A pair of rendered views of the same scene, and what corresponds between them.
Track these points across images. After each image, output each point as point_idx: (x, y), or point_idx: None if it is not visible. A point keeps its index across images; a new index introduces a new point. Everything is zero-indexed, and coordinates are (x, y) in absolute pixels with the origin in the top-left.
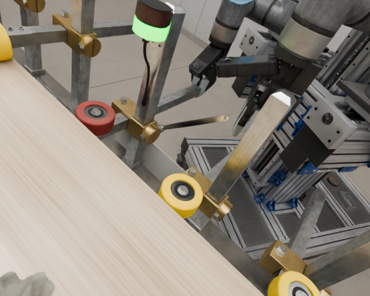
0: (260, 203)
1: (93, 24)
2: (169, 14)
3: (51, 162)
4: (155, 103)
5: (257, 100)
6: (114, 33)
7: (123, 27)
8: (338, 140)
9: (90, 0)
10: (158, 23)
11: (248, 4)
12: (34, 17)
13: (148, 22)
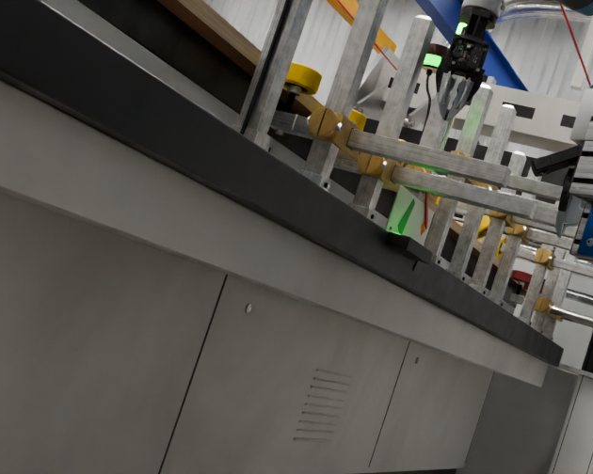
0: None
1: (471, 147)
2: (437, 44)
3: None
4: (431, 141)
5: (444, 57)
6: (512, 182)
7: (526, 180)
8: (577, 118)
9: (473, 123)
10: (427, 51)
11: None
12: (476, 208)
13: None
